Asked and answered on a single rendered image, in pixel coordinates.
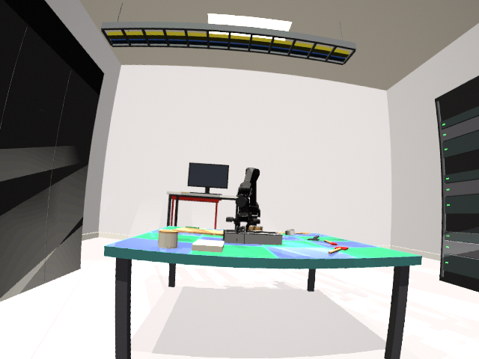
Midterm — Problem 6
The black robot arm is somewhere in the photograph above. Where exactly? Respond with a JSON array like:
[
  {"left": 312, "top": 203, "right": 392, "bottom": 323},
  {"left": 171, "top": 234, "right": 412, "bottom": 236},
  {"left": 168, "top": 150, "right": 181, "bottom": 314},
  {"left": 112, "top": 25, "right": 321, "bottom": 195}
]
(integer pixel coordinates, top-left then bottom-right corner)
[{"left": 235, "top": 168, "right": 260, "bottom": 222}]

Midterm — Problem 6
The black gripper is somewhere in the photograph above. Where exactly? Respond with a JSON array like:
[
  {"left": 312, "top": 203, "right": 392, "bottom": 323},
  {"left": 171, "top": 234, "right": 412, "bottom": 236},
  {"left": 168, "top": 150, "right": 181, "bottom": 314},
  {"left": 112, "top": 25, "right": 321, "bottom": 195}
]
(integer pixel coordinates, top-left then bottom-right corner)
[{"left": 226, "top": 208, "right": 260, "bottom": 233}]

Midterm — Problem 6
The beige cylindrical canister with lid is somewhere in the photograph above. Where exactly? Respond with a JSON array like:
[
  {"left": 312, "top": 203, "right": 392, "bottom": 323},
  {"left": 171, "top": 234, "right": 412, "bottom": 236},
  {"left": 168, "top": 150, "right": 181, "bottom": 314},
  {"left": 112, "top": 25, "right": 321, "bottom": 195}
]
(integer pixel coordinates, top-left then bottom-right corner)
[{"left": 158, "top": 230, "right": 178, "bottom": 249}]

